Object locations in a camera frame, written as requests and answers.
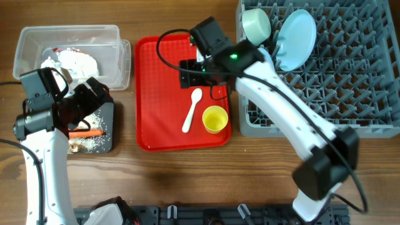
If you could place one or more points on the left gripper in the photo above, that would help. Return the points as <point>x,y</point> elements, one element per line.
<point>94,94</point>

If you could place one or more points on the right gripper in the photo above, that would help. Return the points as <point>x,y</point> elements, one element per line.
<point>187,73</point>

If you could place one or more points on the white plastic spoon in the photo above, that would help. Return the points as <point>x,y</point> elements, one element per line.
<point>195,98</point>

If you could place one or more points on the orange carrot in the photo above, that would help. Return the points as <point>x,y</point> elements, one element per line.
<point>86,134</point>

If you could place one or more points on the brown food scrap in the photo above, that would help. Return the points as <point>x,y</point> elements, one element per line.
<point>74,148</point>

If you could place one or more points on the white rice pile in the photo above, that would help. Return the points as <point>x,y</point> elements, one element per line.
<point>89,144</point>

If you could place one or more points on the white napkin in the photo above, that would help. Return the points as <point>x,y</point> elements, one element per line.
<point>80,65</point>

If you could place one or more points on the yellow plastic cup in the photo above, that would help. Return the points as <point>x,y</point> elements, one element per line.
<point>215,119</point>

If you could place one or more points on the red chili wrapper scrap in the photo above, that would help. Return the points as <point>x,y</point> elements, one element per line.
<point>58,50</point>

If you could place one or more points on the mint green bowl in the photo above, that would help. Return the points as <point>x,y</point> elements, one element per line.
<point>256,25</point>

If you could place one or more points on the light blue plate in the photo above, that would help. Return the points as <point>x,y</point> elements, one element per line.
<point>296,40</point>

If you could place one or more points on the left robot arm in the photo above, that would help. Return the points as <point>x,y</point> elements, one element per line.
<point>49,114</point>

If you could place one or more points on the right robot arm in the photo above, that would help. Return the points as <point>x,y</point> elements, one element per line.
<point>329,154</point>

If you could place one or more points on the grey dishwasher rack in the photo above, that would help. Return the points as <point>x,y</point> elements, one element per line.
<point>352,75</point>

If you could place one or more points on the black plastic tray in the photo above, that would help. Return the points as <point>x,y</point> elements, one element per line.
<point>106,111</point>

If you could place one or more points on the red serving tray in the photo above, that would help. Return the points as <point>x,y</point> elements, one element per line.
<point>162,105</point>

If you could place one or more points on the clear plastic bin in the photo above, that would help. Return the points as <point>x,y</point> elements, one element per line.
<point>102,42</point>

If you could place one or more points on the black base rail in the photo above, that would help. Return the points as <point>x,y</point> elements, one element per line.
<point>336,214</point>

